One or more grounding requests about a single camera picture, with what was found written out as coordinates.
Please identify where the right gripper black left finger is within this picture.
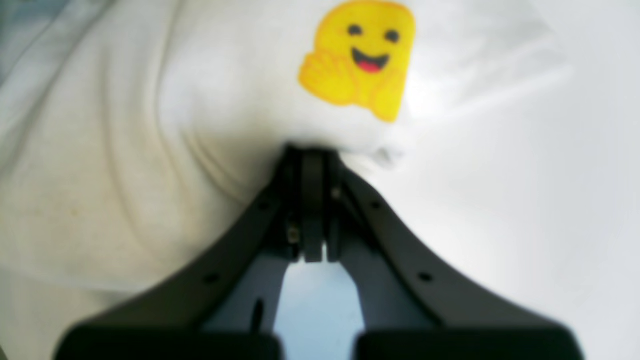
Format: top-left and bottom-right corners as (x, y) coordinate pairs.
(55, 148), (329, 360)

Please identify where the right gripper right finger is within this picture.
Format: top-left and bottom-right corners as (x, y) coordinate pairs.
(325, 152), (585, 360)

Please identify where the white printed T-shirt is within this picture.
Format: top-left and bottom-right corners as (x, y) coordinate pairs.
(1, 0), (569, 291)

